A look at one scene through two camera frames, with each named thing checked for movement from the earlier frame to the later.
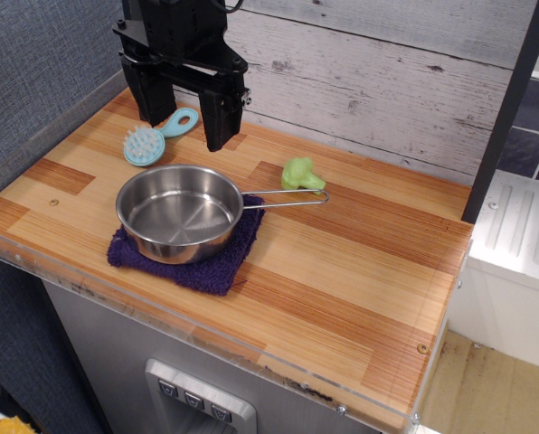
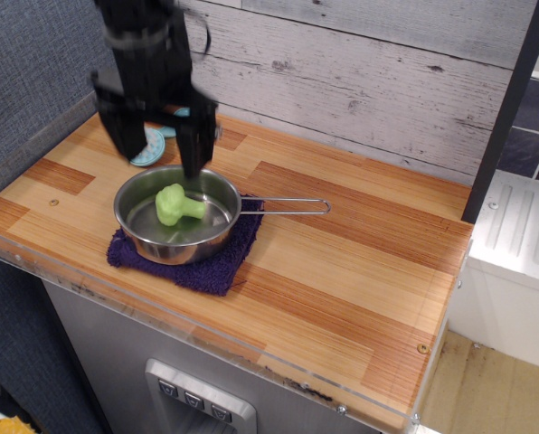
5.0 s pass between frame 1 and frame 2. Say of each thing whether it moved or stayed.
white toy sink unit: stayed
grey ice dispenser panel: stayed
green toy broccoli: moved
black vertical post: stayed
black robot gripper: moved
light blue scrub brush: stayed
